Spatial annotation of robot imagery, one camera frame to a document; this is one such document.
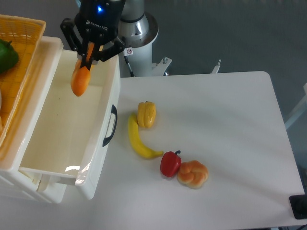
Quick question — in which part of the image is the yellow bell pepper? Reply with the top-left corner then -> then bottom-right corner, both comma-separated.
137,101 -> 156,128

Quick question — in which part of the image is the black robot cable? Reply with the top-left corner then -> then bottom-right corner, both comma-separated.
123,49 -> 136,78

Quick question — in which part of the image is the black device at table edge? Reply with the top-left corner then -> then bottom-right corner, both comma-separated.
289,194 -> 307,219

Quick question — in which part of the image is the white metal bracket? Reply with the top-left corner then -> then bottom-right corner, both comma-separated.
211,59 -> 221,74

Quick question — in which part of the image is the yellow woven basket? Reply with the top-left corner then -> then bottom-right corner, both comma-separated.
0,15 -> 46,143

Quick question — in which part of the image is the black drawer handle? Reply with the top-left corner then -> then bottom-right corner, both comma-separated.
102,104 -> 118,147

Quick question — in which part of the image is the white drawer cabinet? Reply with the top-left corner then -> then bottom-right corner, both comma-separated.
0,36 -> 66,203

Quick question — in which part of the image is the round knotted bread roll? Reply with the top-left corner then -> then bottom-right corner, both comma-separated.
177,160 -> 209,189

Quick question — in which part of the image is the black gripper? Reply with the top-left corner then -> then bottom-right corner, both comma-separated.
60,0 -> 126,70

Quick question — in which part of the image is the yellow banana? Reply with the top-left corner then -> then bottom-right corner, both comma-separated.
128,113 -> 164,159

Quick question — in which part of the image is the green bell pepper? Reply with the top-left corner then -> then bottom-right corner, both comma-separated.
0,39 -> 19,74

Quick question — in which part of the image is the long orange bread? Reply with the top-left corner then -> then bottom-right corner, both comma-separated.
71,42 -> 95,97

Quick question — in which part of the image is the upper white drawer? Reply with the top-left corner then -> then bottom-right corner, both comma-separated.
32,50 -> 120,199

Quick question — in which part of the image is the red bell pepper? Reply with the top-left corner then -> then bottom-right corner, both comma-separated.
160,150 -> 182,178

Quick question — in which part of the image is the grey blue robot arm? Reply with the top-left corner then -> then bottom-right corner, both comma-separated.
60,0 -> 158,77

